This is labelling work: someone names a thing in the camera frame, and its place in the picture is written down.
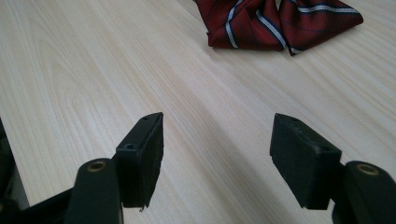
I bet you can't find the red striped bow tie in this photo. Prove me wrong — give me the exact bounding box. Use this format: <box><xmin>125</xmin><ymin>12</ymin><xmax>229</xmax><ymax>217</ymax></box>
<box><xmin>194</xmin><ymin>0</ymin><xmax>365</xmax><ymax>57</ymax></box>

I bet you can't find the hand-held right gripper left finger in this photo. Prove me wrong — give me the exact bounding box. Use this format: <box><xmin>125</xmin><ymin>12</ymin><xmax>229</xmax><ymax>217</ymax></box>
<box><xmin>115</xmin><ymin>111</ymin><xmax>164</xmax><ymax>209</ymax></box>

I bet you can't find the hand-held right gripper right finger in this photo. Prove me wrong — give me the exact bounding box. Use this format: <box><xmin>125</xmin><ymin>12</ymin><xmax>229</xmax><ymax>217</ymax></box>
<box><xmin>269</xmin><ymin>113</ymin><xmax>344</xmax><ymax>210</ymax></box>

